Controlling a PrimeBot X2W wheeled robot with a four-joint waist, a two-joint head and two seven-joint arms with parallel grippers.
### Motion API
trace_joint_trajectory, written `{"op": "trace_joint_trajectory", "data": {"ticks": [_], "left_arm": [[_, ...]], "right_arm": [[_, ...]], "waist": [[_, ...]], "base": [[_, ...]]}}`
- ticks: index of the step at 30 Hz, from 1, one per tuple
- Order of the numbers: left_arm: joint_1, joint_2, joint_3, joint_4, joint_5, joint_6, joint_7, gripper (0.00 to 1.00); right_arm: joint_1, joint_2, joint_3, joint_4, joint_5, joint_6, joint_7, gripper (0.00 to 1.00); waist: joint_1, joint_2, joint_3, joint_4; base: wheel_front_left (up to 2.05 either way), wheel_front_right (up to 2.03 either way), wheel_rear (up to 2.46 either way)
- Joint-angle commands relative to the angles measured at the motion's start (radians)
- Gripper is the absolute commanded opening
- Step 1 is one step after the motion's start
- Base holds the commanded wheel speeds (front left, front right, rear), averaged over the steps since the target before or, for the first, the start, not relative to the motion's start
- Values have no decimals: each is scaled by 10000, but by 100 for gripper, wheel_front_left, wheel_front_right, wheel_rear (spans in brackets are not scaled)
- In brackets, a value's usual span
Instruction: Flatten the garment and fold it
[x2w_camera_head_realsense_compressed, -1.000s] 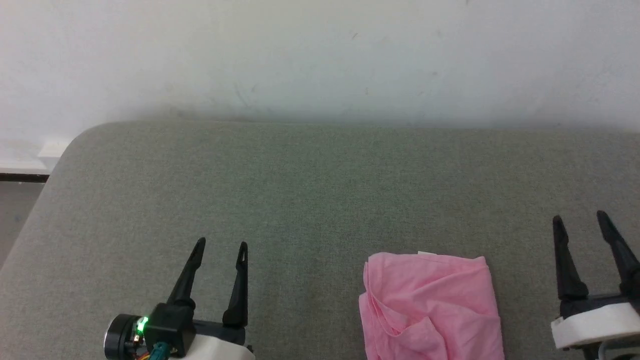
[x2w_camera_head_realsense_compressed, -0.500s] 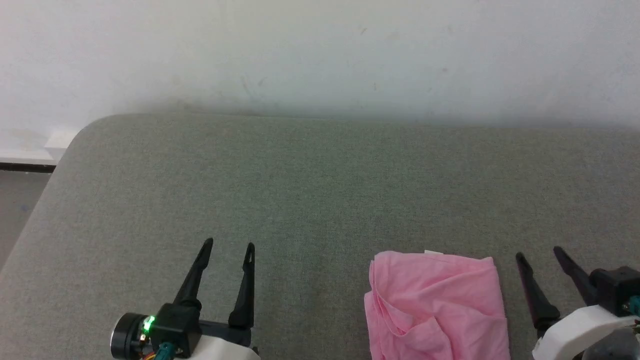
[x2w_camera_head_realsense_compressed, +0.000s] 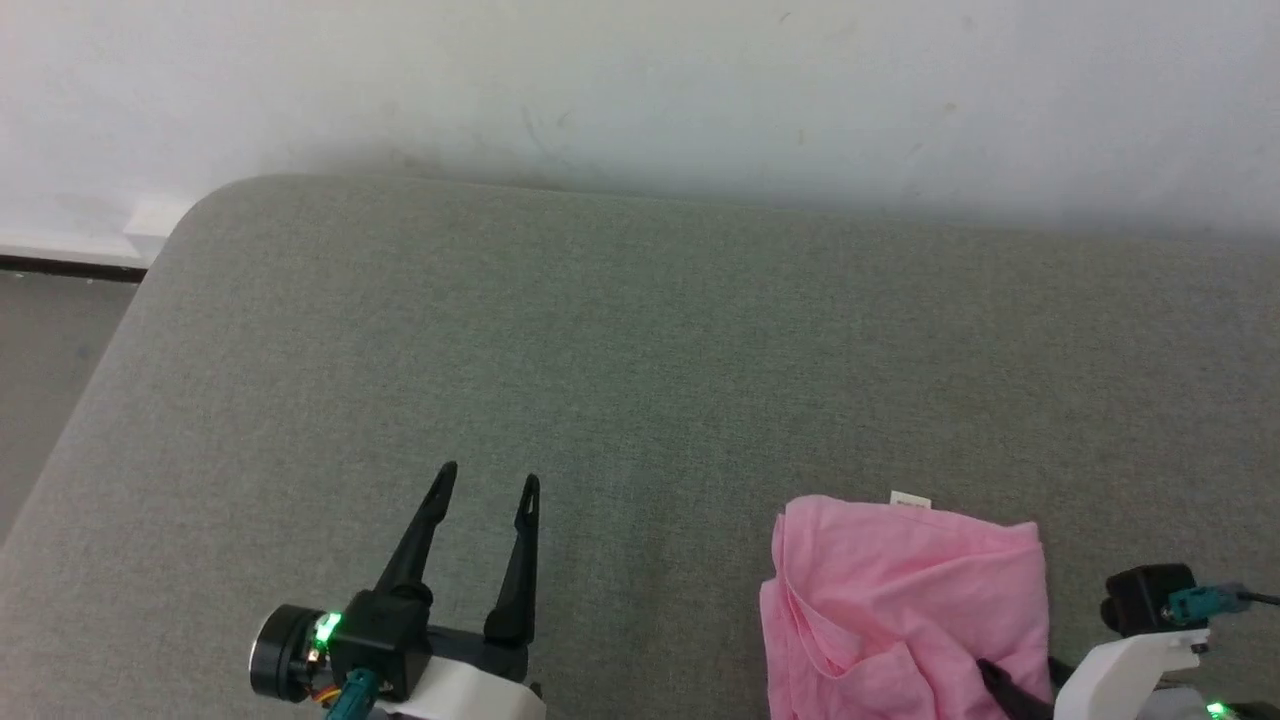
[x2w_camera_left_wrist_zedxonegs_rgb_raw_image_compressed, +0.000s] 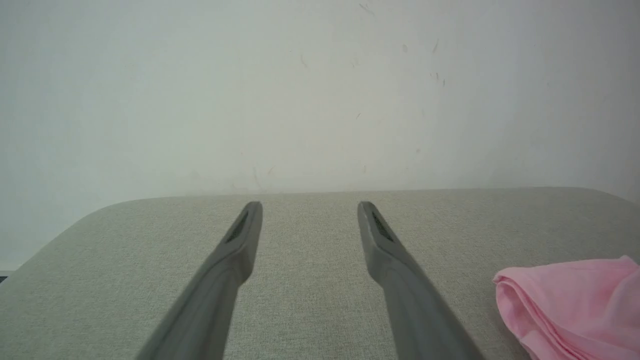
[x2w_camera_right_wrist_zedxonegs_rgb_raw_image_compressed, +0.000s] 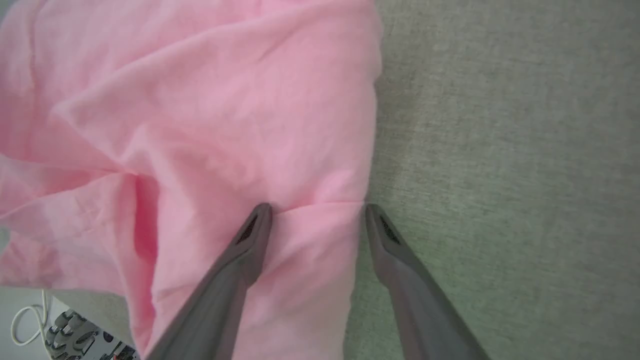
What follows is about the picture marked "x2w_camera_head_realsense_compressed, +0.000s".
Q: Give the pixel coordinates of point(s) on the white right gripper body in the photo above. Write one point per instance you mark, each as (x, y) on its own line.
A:
(1125, 670)

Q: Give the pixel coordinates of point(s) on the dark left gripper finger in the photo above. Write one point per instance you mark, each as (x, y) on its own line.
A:
(420, 535)
(518, 570)

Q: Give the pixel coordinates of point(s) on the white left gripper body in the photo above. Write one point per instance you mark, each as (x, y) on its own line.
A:
(470, 690)

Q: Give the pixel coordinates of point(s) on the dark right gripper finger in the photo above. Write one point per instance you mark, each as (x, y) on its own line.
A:
(1062, 673)
(1012, 695)

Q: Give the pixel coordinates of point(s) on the pink garment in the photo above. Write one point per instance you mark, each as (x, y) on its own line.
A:
(900, 600)

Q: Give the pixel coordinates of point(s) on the black skirting strip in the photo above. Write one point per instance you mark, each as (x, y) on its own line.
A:
(70, 267)

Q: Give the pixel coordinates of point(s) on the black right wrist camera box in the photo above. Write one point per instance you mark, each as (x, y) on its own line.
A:
(1145, 598)

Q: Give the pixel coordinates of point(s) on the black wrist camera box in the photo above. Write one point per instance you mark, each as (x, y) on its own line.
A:
(385, 630)
(1145, 598)

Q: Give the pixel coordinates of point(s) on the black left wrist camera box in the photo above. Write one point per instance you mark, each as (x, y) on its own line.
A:
(385, 630)

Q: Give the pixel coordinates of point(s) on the white wall box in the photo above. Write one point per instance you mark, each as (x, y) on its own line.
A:
(155, 220)

